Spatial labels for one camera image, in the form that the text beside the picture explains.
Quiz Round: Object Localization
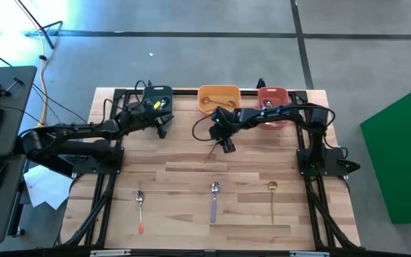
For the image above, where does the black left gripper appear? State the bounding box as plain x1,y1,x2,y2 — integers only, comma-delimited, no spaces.
138,103,175,140

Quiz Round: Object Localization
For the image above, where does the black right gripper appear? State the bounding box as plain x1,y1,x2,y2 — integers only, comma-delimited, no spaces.
208,120,238,155

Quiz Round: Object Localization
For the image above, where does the gold spoon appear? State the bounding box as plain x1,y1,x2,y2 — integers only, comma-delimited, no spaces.
267,181,278,226
204,141,223,164
208,99,236,109
201,97,233,107

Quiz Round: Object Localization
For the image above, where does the green plastic bin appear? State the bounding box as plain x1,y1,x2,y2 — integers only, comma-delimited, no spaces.
142,84,174,119

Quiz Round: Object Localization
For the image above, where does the yellow plastic bin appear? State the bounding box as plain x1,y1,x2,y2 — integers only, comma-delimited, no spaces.
196,84,243,115

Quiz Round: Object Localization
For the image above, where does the red plastic bin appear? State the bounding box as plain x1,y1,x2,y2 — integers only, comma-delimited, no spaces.
257,86,292,130

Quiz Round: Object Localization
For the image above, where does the black desk foot bar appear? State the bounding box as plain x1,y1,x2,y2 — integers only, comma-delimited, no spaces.
23,153,75,178

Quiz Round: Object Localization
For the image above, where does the white paper sheet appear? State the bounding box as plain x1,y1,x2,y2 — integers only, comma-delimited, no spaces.
23,164,73,211

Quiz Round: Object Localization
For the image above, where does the black tripod stand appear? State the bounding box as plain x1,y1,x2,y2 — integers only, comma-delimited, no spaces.
14,0,64,50

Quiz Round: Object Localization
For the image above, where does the dark grey desk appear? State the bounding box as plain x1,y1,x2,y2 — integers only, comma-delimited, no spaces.
0,65,38,247

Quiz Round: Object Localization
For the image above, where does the green screen panel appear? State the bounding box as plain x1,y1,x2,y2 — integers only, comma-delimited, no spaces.
360,77,411,225

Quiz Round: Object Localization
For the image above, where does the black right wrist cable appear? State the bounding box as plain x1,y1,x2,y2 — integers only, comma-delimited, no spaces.
191,114,216,143

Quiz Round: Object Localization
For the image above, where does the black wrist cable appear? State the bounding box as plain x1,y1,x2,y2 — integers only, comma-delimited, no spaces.
133,79,150,109
191,114,216,143

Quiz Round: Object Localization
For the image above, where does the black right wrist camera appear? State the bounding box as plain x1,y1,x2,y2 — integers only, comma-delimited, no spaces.
210,109,230,129

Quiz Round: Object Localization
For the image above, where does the black aluminium table frame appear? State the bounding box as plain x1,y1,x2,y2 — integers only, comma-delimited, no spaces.
61,87,362,257

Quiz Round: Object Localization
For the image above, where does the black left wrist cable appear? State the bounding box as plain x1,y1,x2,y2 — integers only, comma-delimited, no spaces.
133,79,150,109

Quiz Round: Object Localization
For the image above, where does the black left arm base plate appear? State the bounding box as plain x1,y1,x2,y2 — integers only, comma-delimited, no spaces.
72,146,124,176

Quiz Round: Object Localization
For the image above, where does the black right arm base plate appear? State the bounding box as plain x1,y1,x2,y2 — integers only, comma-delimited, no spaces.
296,146,362,178

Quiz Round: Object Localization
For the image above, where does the yellow power cable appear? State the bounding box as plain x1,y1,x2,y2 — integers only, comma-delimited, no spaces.
32,30,49,129

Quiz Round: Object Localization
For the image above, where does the silver frame bracket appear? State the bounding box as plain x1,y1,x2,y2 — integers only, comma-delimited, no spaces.
289,251,330,257
90,249,132,257

